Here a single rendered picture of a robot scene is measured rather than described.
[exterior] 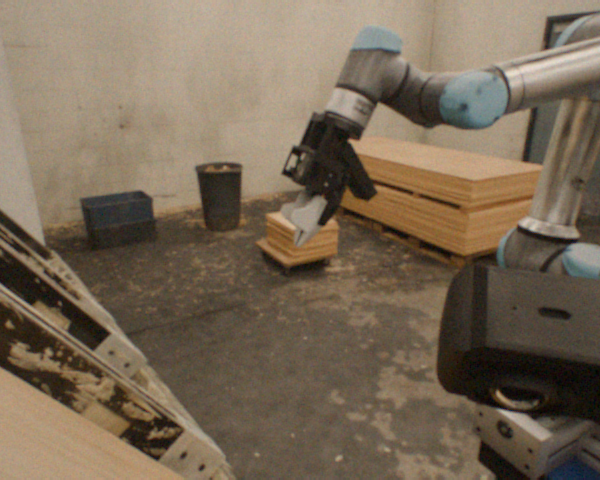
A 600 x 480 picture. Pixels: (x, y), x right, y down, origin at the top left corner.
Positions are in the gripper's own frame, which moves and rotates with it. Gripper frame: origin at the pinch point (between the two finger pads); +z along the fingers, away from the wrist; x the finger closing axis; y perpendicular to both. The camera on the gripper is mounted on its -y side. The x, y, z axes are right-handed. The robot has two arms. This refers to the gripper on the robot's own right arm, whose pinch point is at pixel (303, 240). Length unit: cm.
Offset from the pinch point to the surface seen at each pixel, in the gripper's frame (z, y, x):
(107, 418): 33.9, 20.6, 2.0
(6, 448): 22.9, 36.3, 23.3
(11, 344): 23.7, 36.0, 3.6
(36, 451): 24.9, 33.3, 21.1
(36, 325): 21.0, 34.1, 3.2
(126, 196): 66, -76, -423
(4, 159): 58, 34, -348
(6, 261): 27, 36, -35
